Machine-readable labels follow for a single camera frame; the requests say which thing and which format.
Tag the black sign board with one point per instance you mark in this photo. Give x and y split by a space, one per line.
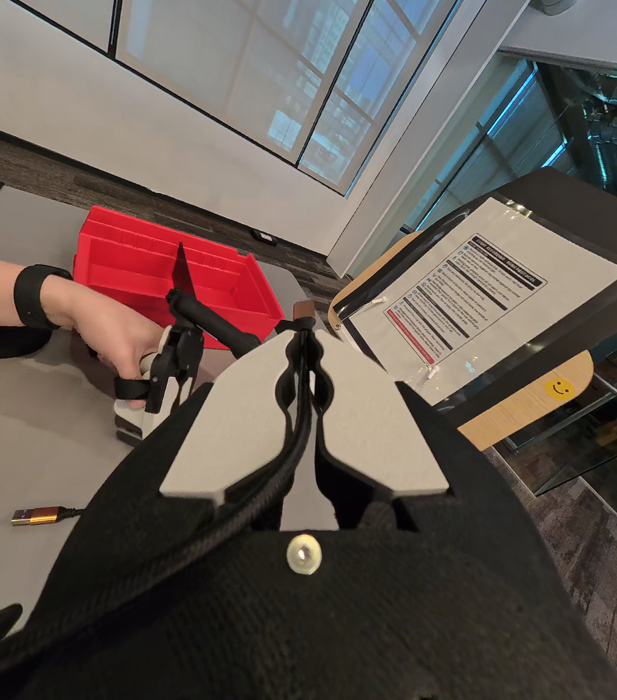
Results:
587 219

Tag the yellow smiley sticker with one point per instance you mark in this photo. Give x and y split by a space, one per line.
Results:
560 389

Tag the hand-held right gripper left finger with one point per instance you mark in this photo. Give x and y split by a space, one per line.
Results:
221 426

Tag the person's left hand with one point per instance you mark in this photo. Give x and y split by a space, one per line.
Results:
111 333

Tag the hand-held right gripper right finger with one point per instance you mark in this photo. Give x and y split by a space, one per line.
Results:
374 426

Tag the white instruction sheet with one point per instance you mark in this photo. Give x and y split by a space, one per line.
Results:
560 306

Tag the window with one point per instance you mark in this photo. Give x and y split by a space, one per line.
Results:
264 76

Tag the wooden board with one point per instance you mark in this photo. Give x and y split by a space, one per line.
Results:
516 415

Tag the black wristband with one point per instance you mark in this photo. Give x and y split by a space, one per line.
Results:
32 298

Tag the red plastic bin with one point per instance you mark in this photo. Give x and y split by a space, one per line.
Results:
122 257

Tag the black floor outlet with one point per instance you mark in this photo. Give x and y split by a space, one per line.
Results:
263 237

